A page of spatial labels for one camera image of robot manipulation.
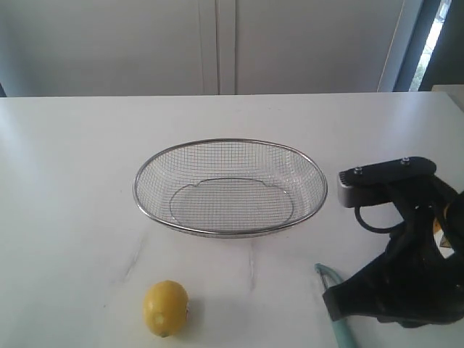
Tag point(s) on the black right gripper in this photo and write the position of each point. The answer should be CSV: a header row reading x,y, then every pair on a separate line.
x,y
421,279

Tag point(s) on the teal handled vegetable peeler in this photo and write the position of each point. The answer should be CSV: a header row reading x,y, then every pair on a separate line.
x,y
342,332

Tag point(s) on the yellow lemon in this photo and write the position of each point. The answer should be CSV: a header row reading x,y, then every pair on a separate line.
x,y
165,308

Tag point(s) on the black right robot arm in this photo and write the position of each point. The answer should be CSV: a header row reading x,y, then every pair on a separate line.
x,y
418,279

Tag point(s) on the white cabinet doors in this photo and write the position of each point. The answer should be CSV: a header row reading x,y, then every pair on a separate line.
x,y
123,48

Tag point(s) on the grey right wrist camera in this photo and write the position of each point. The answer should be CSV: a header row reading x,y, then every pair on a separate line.
x,y
365,186

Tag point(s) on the oval wire mesh basket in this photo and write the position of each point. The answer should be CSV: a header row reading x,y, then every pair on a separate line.
x,y
229,187

